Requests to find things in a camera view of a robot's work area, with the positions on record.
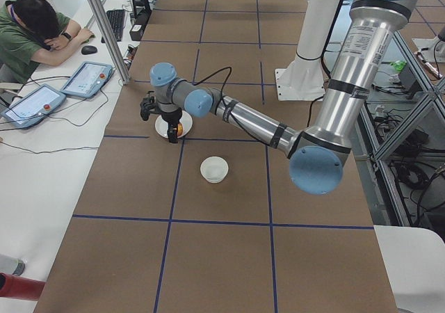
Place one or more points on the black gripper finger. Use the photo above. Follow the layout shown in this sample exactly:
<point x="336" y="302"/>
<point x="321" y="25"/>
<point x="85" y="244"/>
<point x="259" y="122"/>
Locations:
<point x="178" y="127"/>
<point x="172" y="132"/>

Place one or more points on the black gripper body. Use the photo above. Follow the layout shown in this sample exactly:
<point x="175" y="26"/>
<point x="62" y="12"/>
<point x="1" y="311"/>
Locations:
<point x="171" y="117"/>

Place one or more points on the red yellow apple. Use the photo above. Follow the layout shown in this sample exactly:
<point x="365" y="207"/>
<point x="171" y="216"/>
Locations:
<point x="182" y="129"/>

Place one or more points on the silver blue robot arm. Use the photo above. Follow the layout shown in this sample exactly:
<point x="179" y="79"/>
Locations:
<point x="317" y="153"/>

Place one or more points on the white plate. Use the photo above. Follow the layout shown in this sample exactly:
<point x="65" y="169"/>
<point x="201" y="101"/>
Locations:
<point x="161" y="126"/>

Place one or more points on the white bowl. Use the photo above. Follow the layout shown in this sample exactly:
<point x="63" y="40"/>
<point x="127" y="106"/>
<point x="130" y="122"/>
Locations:
<point x="214" y="169"/>

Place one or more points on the far blue teach pendant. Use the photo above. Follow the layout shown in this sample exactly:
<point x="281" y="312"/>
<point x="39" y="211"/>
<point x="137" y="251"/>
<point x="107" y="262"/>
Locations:
<point x="88" y="79"/>

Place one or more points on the blue teach pendant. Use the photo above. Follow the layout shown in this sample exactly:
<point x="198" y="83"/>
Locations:
<point x="33" y="108"/>
<point x="88" y="79"/>

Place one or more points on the black desktop box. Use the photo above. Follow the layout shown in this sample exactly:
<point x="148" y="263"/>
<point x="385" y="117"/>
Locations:
<point x="139" y="25"/>

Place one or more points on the black computer mouse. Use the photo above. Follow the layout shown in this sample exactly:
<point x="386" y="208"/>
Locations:
<point x="88" y="50"/>

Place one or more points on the black keyboard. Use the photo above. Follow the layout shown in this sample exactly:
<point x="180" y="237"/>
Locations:
<point x="116" y="19"/>

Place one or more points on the near blue teach pendant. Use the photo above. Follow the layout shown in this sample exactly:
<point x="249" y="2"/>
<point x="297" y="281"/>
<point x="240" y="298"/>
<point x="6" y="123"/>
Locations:
<point x="33" y="108"/>

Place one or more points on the person in green shirt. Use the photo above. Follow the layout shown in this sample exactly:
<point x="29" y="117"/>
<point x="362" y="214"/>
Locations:
<point x="33" y="33"/>

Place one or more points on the red bottle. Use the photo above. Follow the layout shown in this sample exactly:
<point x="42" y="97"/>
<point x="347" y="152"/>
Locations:
<point x="17" y="287"/>

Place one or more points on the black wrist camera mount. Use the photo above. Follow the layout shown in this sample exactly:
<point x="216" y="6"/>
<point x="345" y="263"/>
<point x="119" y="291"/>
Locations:
<point x="148" y="106"/>

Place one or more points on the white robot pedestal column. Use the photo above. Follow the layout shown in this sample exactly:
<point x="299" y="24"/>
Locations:
<point x="303" y="79"/>

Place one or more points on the aluminium frame post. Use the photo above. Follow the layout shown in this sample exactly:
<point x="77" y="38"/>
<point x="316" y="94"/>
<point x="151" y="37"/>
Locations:
<point x="109" y="39"/>

